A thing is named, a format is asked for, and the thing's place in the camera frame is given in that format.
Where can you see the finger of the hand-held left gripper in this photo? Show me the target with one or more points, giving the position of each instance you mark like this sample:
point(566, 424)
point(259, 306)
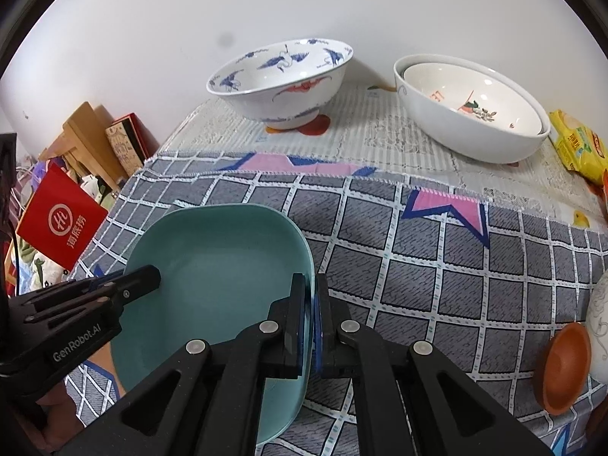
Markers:
point(107, 280)
point(140, 282)

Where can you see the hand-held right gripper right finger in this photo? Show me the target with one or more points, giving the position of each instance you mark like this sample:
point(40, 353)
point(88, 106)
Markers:
point(328, 337)

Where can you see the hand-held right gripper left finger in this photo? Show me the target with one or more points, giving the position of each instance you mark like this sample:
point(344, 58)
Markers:
point(295, 337)

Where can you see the teal square plate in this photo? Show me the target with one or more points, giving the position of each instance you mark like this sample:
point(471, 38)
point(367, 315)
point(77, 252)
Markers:
point(213, 266)

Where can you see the person's left hand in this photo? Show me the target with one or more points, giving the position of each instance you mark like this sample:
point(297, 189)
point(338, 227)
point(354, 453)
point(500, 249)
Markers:
point(59, 413)

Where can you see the floral printed cloth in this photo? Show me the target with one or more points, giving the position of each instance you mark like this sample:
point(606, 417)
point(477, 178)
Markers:
point(40, 270)

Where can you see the red paper bag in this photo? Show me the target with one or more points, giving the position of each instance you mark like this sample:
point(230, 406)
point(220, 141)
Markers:
point(61, 218)

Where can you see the grey checkered cloth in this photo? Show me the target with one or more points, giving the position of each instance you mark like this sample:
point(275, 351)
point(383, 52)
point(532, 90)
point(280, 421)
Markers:
point(427, 270)

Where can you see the red box with brown face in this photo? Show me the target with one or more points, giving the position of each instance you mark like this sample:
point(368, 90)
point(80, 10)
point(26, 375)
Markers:
point(128, 147)

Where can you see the wooden stool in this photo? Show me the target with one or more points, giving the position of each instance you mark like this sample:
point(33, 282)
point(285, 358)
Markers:
point(88, 137)

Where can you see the black stand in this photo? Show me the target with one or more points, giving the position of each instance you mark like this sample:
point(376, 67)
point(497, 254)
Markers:
point(7, 175)

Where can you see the white lace tablecloth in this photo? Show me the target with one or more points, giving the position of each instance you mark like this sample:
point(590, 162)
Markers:
point(380, 145)

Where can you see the white bowl with blue cranes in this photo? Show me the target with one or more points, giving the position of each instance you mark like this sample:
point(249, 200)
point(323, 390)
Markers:
point(285, 99)

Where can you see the large plain white bowl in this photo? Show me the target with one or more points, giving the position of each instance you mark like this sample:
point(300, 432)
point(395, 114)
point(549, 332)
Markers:
point(456, 135)

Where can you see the small brown dish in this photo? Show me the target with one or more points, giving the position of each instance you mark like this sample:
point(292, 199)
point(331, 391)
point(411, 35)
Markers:
point(565, 370)

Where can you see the white patterned bowl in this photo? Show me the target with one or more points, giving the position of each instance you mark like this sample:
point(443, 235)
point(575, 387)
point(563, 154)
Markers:
point(601, 323)

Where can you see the white bowl with floral print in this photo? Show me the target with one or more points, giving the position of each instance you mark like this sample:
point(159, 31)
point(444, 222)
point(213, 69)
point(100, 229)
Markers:
point(475, 88)

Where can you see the yellow snack packet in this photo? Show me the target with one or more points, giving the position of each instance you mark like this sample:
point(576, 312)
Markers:
point(579, 152)

